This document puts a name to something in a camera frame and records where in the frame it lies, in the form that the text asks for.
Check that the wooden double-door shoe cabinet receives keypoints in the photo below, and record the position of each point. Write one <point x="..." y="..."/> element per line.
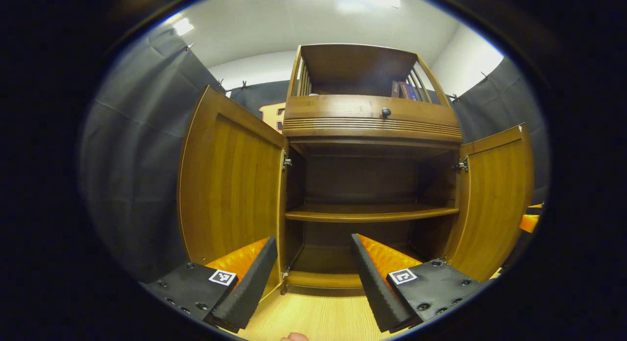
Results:
<point x="357" y="66"/>

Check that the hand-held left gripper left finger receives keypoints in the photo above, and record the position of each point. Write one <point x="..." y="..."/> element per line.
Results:
<point x="245" y="287"/>

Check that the wooden shoe cabinet door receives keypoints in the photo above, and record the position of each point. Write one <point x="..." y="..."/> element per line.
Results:
<point x="230" y="194"/>
<point x="494" y="199"/>

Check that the maroon book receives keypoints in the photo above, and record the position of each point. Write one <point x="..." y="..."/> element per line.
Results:
<point x="404" y="90"/>

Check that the wooden cabinet inner shelf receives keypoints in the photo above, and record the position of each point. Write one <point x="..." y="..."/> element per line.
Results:
<point x="367" y="213"/>

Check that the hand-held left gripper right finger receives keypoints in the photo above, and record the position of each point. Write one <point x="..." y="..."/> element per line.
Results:
<point x="372" y="282"/>

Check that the wooden drawer with black knob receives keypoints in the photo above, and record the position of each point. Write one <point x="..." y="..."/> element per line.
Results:
<point x="343" y="113"/>

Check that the brown book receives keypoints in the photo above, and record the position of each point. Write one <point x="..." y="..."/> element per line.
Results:
<point x="395" y="88"/>

